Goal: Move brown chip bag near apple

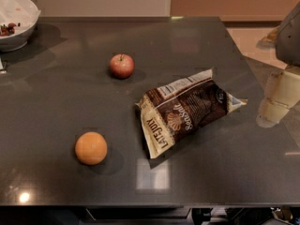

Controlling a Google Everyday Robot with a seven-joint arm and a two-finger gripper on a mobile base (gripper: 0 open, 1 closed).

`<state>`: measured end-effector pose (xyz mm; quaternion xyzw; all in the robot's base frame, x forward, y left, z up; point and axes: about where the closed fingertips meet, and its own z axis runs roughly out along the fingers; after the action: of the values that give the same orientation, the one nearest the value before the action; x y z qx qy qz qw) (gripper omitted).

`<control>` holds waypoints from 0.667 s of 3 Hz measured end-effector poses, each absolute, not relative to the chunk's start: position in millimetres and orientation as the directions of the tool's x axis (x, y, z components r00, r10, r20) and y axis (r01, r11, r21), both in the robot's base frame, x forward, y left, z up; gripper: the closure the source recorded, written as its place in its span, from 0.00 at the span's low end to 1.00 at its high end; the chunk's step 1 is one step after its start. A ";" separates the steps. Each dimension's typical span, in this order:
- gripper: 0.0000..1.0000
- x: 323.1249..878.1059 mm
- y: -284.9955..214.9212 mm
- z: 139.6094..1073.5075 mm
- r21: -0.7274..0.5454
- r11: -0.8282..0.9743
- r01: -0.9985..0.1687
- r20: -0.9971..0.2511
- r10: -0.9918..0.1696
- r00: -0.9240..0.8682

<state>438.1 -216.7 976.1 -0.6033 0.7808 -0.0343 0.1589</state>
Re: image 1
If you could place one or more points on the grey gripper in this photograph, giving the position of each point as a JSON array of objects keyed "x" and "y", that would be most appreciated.
[{"x": 289, "y": 41}]

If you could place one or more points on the brown chip bag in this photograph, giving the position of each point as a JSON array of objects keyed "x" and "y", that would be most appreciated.
[{"x": 172, "y": 111}]

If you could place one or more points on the red apple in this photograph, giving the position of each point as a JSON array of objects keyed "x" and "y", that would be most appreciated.
[{"x": 122, "y": 66}]

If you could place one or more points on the orange fruit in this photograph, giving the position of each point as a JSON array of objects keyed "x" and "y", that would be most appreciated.
[{"x": 91, "y": 148}]

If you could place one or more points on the white bowl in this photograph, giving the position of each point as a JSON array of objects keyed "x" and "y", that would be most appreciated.
[{"x": 14, "y": 36}]

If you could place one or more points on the white napkin in bowl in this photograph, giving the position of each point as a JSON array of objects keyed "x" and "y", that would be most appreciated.
[{"x": 23, "y": 12}]

